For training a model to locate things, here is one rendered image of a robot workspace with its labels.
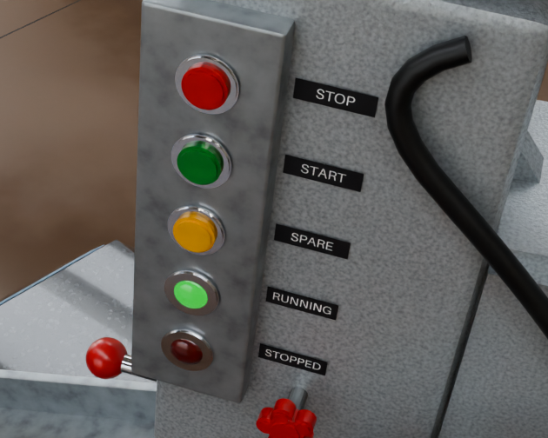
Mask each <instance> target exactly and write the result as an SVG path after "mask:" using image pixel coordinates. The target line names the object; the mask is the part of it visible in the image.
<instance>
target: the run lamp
mask: <svg viewBox="0 0 548 438"><path fill-rule="evenodd" d="M174 295H175V297H176V298H177V300H178V301H179V302H180V303H181V304H183V305H184V306H185V307H187V308H191V309H199V308H202V307H203V306H204V305H205V304H206V303H207V300H208V298H207V294H206V292H205V291H204V289H203V288H202V287H201V286H199V285H198V284H196V283H194V282H189V281H183V282H179V283H178V284H177V285H176V286H175V288H174Z"/></svg>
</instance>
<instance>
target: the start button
mask: <svg viewBox="0 0 548 438"><path fill-rule="evenodd" d="M177 166H178V169H179V171H180V172H181V174H182V175H183V176H184V177H185V178H186V179H187V180H189V181H191V182H192V183H195V184H200V185H207V184H211V183H214V182H215V181H216V180H217V179H218V178H219V176H220V174H221V172H222V168H223V166H222V162H221V159H220V157H219V156H218V154H217V153H216V152H215V151H214V150H213V149H211V148H210V147H208V146H206V145H203V144H200V143H192V144H189V145H186V146H185V147H183V148H182V150H181V151H180V152H179V154H178V156H177Z"/></svg>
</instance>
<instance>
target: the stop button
mask: <svg viewBox="0 0 548 438"><path fill-rule="evenodd" d="M181 86H182V91H183V93H184V96H185V97H186V99H187V100H188V101H189V102H190V103H191V104H193V105H194V106H196V107H198V108H199V109H202V110H215V109H217V108H219V107H221V106H222V105H223V104H224V103H225V101H226V100H227V97H228V95H229V84H228V82H227V80H226V78H225V77H224V75H223V74H222V73H221V72H220V71H219V70H217V69H215V68H213V67H211V66H209V65H203V64H199V65H195V66H193V67H191V68H189V69H188V70H187V71H186V73H185V74H184V76H183V79H182V82H181Z"/></svg>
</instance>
